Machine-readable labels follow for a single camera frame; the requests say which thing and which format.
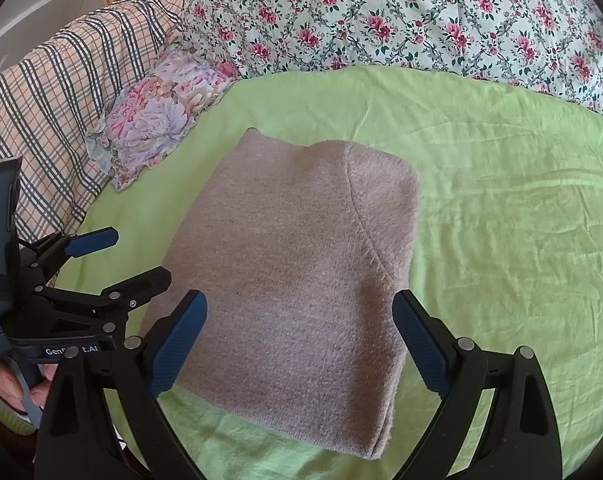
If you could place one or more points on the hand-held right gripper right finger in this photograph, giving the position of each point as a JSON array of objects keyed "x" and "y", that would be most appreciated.
[{"x": 424, "y": 345}]

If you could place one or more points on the small rose print quilt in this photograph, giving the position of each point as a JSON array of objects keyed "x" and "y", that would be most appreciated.
[{"x": 381, "y": 10}]

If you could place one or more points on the person's left hand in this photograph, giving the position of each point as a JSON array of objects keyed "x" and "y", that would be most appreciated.
[{"x": 43, "y": 385}]

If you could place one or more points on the plaid blanket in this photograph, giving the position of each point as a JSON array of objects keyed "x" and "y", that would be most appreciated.
[{"x": 56, "y": 110}]

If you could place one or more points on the large flower print pillow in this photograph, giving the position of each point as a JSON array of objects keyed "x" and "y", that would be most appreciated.
[{"x": 156, "y": 115}]

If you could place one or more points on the beige knit sweater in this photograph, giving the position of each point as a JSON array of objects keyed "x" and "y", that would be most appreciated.
[{"x": 291, "y": 270}]

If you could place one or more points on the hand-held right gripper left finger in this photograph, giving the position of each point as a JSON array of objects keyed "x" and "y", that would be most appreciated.
[{"x": 179, "y": 345}]

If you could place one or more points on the green bed sheet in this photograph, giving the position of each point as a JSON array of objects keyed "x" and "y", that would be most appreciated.
[{"x": 506, "y": 210}]

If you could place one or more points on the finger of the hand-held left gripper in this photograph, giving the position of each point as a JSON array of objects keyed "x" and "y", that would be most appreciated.
[
  {"x": 93, "y": 241},
  {"x": 141, "y": 287}
]

